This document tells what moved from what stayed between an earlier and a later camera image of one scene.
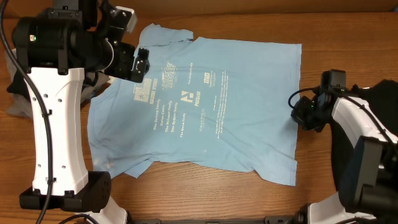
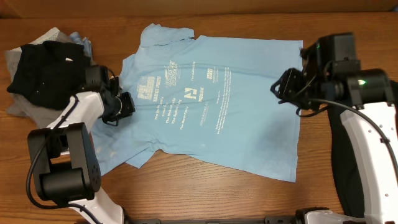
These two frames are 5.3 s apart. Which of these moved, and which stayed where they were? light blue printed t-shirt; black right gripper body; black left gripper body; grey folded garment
Moved: black left gripper body; black right gripper body
Stayed: light blue printed t-shirt; grey folded garment
